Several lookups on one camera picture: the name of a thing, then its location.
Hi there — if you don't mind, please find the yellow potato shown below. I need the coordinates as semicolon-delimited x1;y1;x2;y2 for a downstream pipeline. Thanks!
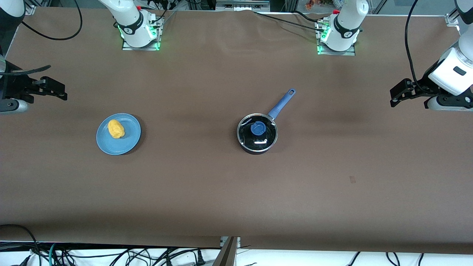
108;119;126;139

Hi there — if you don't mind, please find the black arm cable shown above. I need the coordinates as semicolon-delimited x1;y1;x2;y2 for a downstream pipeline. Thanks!
0;0;82;76
405;0;431;93

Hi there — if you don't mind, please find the thin black table cable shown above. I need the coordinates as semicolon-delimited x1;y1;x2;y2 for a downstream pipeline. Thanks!
253;11;327;33

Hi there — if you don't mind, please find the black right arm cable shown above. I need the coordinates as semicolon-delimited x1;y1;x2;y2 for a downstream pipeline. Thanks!
0;0;82;76

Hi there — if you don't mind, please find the glass lid with blue knob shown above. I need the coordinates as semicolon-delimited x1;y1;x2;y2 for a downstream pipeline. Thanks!
238;114;278;147

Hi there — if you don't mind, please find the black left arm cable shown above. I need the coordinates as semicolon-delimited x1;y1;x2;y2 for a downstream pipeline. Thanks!
405;0;431;93

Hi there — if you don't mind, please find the blue round plate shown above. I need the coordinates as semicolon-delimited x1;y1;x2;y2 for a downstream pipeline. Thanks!
96;113;142;156

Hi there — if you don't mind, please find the silver frame rail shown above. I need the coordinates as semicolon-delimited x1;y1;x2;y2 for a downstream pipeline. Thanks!
216;0;270;12

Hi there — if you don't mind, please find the thick black looped cable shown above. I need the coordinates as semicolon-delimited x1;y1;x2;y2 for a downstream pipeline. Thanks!
0;224;42;266

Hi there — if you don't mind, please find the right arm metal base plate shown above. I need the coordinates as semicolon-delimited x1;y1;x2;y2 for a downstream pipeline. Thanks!
122;17;163;51

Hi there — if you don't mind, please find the thick black table cable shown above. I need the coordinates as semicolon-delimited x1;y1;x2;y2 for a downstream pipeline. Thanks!
294;10;323;24

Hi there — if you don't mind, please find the aluminium profile bar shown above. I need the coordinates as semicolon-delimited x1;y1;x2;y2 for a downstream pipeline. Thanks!
212;236;241;266

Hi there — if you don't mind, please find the black pot with blue handle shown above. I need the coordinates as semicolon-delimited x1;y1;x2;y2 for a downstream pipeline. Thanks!
237;88;296;155

